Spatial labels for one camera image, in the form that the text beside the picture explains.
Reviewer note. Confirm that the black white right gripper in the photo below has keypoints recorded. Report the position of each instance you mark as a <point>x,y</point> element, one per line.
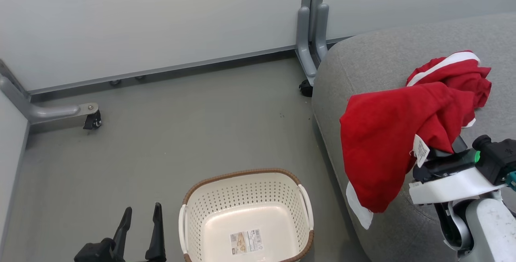
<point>451,181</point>

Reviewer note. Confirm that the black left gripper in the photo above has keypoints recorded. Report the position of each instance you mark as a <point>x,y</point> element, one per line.
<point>96,254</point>

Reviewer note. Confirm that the red fleece garment white band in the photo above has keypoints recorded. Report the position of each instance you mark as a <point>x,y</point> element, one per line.
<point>463,72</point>

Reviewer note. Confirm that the red garment with white label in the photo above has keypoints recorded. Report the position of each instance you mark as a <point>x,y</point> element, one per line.
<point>383,153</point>

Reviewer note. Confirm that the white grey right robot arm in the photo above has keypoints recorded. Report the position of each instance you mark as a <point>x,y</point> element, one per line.
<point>487,229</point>

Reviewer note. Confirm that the white perforated laundry basket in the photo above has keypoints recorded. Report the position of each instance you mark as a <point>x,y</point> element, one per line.
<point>246,213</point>

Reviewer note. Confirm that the grey fabric sofa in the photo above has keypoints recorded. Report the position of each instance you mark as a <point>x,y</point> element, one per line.
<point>383,60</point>

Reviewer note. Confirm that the black caster wheel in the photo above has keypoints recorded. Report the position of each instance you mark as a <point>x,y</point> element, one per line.
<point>93,121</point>
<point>306,88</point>

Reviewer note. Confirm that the small partition glide foot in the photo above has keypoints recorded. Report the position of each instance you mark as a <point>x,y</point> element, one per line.
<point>115,82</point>

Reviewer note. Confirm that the grey metal partition foot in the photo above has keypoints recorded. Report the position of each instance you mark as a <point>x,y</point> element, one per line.
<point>306,44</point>
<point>44,112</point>

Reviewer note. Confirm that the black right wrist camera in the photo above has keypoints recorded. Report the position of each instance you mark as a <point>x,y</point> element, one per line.
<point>498,159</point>

